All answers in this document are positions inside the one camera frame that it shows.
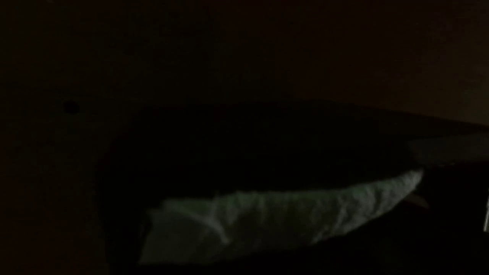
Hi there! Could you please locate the white terry towel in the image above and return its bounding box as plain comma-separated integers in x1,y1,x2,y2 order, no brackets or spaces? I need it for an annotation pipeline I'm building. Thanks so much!
137,168,424,267

